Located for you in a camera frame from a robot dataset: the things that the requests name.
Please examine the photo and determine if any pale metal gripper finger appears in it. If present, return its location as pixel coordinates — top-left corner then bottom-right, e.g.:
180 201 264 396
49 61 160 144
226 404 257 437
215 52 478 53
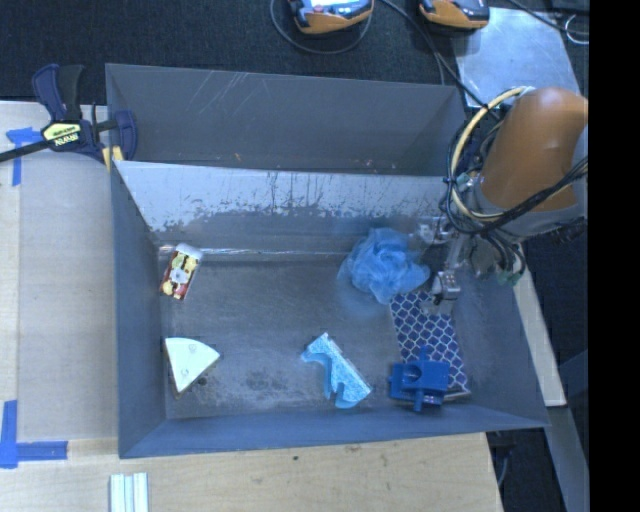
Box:
423 277 444 315
439 271 460 322

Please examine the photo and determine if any blue white patterned flat box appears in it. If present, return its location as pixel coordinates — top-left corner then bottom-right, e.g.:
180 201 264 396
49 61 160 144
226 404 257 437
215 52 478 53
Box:
389 289 473 402

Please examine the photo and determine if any blue mesh bath pouf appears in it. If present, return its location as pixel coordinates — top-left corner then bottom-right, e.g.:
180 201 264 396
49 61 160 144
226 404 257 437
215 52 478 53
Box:
337 227 432 306

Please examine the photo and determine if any dark blue plastic block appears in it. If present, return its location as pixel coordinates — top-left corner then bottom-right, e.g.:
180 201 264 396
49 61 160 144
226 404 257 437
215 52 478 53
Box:
388 345 451 414

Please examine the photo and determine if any light blue sponge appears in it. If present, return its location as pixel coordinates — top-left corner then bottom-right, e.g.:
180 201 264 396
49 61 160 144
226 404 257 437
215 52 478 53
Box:
299 332 374 410

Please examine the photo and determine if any grey metal bin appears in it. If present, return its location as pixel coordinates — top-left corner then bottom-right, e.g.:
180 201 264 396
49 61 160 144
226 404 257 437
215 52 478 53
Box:
103 62 553 460

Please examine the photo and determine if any red yellow printed packet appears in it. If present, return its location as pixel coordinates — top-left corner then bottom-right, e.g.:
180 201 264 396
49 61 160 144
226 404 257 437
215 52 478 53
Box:
158 242 205 302

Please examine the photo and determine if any white wedge block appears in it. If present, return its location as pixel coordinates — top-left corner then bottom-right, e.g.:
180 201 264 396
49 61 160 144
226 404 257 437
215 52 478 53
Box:
163 336 222 400

